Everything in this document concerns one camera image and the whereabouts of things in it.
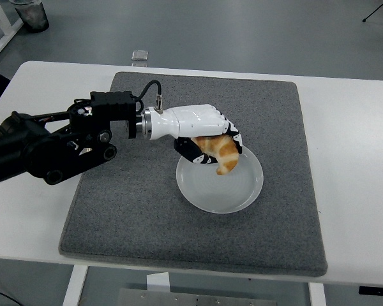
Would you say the white table leg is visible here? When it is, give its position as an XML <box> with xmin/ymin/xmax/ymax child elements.
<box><xmin>308</xmin><ymin>282</ymin><xmax>327</xmax><ymax>306</ymax></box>
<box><xmin>62</xmin><ymin>264</ymin><xmax>89</xmax><ymax>306</ymax></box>

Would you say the white background table frame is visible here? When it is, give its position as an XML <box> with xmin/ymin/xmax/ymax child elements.
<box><xmin>0</xmin><ymin>0</ymin><xmax>24</xmax><ymax>61</ymax></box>

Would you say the white bracket under table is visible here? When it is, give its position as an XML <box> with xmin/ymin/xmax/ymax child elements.
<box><xmin>146</xmin><ymin>272</ymin><xmax>170</xmax><ymax>293</ymax></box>

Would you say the grey felt mat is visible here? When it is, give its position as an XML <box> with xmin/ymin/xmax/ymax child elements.
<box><xmin>57</xmin><ymin>71</ymin><xmax>328</xmax><ymax>277</ymax></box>

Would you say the black control box under table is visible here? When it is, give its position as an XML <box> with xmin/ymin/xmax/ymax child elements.
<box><xmin>359</xmin><ymin>286</ymin><xmax>383</xmax><ymax>296</ymax></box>

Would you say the white round plate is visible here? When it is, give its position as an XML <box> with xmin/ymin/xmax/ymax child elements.
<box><xmin>176</xmin><ymin>148</ymin><xmax>264</xmax><ymax>214</ymax></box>

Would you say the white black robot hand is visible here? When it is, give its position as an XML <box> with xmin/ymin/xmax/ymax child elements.
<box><xmin>148</xmin><ymin>103</ymin><xmax>245</xmax><ymax>166</ymax></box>

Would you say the golden croissant bread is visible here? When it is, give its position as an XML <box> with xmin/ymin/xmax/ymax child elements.
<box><xmin>191</xmin><ymin>134</ymin><xmax>240</xmax><ymax>175</ymax></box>

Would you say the black tripod leg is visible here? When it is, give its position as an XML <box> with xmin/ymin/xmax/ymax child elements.
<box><xmin>362</xmin><ymin>0</ymin><xmax>383</xmax><ymax>23</ymax></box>

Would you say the dark mesh waste bin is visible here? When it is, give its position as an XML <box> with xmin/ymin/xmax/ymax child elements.
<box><xmin>14</xmin><ymin>0</ymin><xmax>50</xmax><ymax>33</ymax></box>

